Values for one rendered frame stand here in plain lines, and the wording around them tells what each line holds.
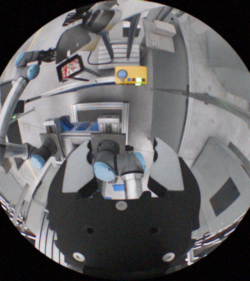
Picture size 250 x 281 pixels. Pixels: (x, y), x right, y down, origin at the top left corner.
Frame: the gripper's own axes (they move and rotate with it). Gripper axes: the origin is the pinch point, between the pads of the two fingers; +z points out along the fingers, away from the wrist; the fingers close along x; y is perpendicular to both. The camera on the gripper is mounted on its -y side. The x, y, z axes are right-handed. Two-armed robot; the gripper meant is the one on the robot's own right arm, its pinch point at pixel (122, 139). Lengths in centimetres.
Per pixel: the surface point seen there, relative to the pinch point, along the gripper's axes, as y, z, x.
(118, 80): -11.2, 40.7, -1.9
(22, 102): -15, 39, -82
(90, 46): -40, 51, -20
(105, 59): -57, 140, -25
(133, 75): -13.6, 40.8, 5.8
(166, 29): -62, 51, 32
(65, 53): -28.3, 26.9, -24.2
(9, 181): 376, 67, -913
